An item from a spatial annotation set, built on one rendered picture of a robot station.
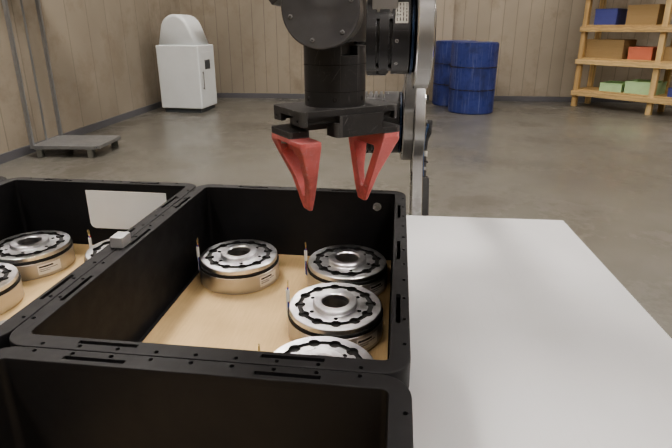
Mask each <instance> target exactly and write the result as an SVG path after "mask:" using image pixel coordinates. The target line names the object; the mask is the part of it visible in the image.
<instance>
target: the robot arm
mask: <svg viewBox="0 0 672 448"><path fill-rule="evenodd" d="M269 1H270V3H271V4H272V5H275V6H279V7H280V6H281V11H282V17H283V21H284V24H285V26H286V28H287V30H288V32H289V33H290V34H291V36H292V37H293V38H294V39H295V40H296V41H298V42H299V43H300V44H302V45H304V46H303V50H304V87H305V102H293V103H281V104H274V118H275V119H277V120H280V121H284V120H286V118H290V124H281V125H273V126H271V131H272V140H273V142H274V143H275V145H276V147H277V149H278V151H279V153H280V154H281V156H282V158H283V160H284V162H285V163H286V165H287V167H288V169H289V171H290V173H291V174H292V176H293V179H294V182H295V185H296V188H297V190H298V193H299V196H300V199H301V202H302V205H303V207H304V208H305V209H307V210H309V211H312V210H313V206H314V201H315V195H316V187H317V179H318V171H319V163H320V155H321V147H322V146H321V142H319V141H317V140H314V139H311V138H309V130H318V129H327V135H328V136H331V137H334V138H345V137H348V138H349V145H350V152H351V159H352V166H353V173H354V180H355V185H356V191H357V196H358V197H359V198H360V199H362V200H367V199H368V197H369V195H370V192H371V190H372V188H373V185H374V183H375V180H376V178H377V176H378V174H379V172H380V170H381V168H382V167H383V165H384V163H385V162H386V160H387V158H388V157H389V155H390V153H391V152H392V150H393V148H394V147H395V145H396V143H397V142H398V140H399V128H400V125H398V124H394V123H390V122H386V121H383V117H390V118H396V117H397V104H396V103H392V102H386V101H381V100H375V99H370V98H365V91H366V45H361V44H365V41H366V0H269ZM367 143H368V144H372V145H373V146H374V151H373V154H372V157H371V161H370V164H369V167H368V170H367V173H366V177H365V175H364V163H365V154H366V145H367Z"/></svg>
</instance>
